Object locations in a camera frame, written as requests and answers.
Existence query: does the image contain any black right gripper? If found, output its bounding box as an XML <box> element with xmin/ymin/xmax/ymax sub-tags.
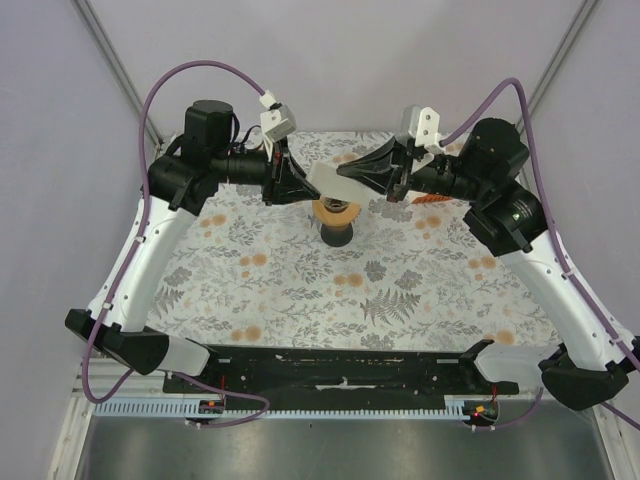
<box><xmin>339</xmin><ymin>133</ymin><xmax>489</xmax><ymax>203</ymax></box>

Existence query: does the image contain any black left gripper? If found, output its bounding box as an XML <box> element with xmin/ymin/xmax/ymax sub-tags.
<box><xmin>213</xmin><ymin>137</ymin><xmax>321</xmax><ymax>207</ymax></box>

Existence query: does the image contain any white paper coffee filter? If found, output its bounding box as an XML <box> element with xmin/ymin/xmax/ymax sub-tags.
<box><xmin>307</xmin><ymin>161</ymin><xmax>381</xmax><ymax>205</ymax></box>

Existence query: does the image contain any round wooden dripper base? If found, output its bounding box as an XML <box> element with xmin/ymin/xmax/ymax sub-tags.
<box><xmin>312</xmin><ymin>200</ymin><xmax>361</xmax><ymax>227</ymax></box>

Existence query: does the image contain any clear glass dripper cone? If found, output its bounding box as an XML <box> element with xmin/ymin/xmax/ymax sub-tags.
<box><xmin>321</xmin><ymin>197</ymin><xmax>350</xmax><ymax>213</ymax></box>

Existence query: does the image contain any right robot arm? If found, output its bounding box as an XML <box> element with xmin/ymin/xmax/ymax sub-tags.
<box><xmin>337</xmin><ymin>118</ymin><xmax>639</xmax><ymax>411</ymax></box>

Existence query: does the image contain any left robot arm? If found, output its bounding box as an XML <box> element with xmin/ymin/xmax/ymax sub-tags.
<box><xmin>65</xmin><ymin>94</ymin><xmax>320</xmax><ymax>393</ymax></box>

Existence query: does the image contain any orange packet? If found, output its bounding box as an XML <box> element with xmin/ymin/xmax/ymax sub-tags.
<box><xmin>411</xmin><ymin>194</ymin><xmax>451</xmax><ymax>204</ymax></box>

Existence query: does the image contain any dark carafe with red rim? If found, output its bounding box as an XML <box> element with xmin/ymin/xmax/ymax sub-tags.
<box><xmin>320</xmin><ymin>223</ymin><xmax>353</xmax><ymax>248</ymax></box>

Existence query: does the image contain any floral patterned table mat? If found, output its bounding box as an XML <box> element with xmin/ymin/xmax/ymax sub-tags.
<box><xmin>110</xmin><ymin>130</ymin><xmax>544</xmax><ymax>354</ymax></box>

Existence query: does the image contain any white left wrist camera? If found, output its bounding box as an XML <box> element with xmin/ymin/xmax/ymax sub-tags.
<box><xmin>259</xmin><ymin>90</ymin><xmax>297</xmax><ymax>144</ymax></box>

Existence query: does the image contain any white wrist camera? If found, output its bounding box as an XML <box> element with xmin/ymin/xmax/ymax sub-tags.
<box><xmin>259</xmin><ymin>90</ymin><xmax>297</xmax><ymax>144</ymax></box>
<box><xmin>395</xmin><ymin>105</ymin><xmax>442</xmax><ymax>152</ymax></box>

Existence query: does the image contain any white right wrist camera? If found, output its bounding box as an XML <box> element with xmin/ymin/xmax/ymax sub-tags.
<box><xmin>395</xmin><ymin>105</ymin><xmax>442</xmax><ymax>152</ymax></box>

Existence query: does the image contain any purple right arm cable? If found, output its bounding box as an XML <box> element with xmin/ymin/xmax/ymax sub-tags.
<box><xmin>438</xmin><ymin>77</ymin><xmax>640</xmax><ymax>432</ymax></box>

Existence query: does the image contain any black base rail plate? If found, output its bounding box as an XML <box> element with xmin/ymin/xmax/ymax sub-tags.
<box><xmin>162</xmin><ymin>342</ymin><xmax>521</xmax><ymax>413</ymax></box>

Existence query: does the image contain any white slotted cable duct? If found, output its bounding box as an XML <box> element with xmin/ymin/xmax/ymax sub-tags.
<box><xmin>94</xmin><ymin>398</ymin><xmax>500</xmax><ymax>421</ymax></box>

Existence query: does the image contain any aluminium frame post right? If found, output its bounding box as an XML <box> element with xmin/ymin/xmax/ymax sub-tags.
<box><xmin>525</xmin><ymin>0</ymin><xmax>602</xmax><ymax>120</ymax></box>

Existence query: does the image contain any aluminium frame post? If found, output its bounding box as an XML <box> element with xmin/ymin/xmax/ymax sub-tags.
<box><xmin>525</xmin><ymin>0</ymin><xmax>602</xmax><ymax>120</ymax></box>
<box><xmin>71</xmin><ymin>0</ymin><xmax>143</xmax><ymax>117</ymax></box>

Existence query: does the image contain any aluminium frame post left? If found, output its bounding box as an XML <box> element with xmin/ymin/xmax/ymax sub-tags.
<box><xmin>71</xmin><ymin>0</ymin><xmax>143</xmax><ymax>117</ymax></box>

